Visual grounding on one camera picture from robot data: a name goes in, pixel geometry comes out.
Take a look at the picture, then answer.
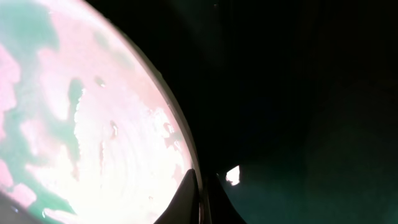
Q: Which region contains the green plate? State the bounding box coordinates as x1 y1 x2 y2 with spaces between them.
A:
1 1 197 223

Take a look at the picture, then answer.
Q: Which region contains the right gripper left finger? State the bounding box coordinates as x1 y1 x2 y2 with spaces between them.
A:
154 169 200 224

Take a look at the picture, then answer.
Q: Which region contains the round black tray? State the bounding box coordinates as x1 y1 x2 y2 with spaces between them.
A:
92 1 397 223

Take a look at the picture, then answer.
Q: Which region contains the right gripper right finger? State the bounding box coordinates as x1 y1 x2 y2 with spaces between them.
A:
203 175 246 224

